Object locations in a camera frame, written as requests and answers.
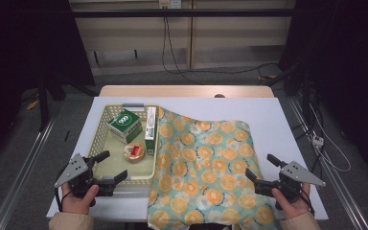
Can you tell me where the metal floor rail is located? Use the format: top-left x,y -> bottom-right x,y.
287,97 -> 368,230
0,116 -> 61,230

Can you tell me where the round tin with red label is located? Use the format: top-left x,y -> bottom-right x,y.
123,142 -> 147,163

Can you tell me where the square green and white box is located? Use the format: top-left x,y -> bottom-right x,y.
105,108 -> 144,145

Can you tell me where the person's left hand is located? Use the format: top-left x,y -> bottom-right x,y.
61,183 -> 101,216

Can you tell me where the orange slice print bag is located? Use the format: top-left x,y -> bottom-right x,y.
147,107 -> 277,230

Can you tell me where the person's right hand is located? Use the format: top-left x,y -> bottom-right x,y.
271,184 -> 312,220

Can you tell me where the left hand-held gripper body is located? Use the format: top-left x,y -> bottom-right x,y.
54,152 -> 116,199

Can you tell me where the black cable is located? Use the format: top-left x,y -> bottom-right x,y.
161,15 -> 205,85
165,15 -> 280,76

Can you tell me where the narrow green and white box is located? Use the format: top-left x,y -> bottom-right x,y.
144,106 -> 158,156

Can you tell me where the black horizontal bar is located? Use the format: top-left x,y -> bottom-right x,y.
71,9 -> 296,18

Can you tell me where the white wall socket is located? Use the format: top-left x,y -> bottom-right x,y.
158,0 -> 182,10

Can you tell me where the black curtain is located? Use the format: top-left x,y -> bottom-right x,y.
279,0 -> 368,180
0,0 -> 96,175

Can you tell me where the white power strip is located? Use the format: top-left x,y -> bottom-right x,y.
311,134 -> 325,149

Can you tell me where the white cable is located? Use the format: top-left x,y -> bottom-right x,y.
309,103 -> 353,173

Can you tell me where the pale green perforated plastic basket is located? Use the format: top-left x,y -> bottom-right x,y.
87,103 -> 161,188

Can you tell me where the person's dark clothing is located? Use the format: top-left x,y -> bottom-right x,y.
188,223 -> 232,230

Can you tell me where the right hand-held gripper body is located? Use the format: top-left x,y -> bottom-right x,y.
254,161 -> 327,203

